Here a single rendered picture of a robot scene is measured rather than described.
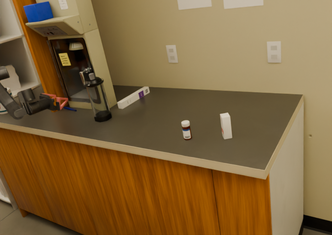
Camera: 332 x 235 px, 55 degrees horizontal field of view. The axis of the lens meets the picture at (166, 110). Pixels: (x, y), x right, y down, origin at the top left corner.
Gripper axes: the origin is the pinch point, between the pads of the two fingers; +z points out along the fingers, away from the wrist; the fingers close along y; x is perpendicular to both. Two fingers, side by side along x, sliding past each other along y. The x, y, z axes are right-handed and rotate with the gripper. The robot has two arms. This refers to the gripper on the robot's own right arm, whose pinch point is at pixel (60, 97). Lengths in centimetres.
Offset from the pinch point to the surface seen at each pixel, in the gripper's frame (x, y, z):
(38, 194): 83, 44, 3
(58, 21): -39.1, 2.5, 7.4
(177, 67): -6, -33, 67
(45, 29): -33.5, 19.1, 10.9
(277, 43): -27, -93, 66
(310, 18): -41, -107, 66
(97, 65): -13.0, -4.5, 24.9
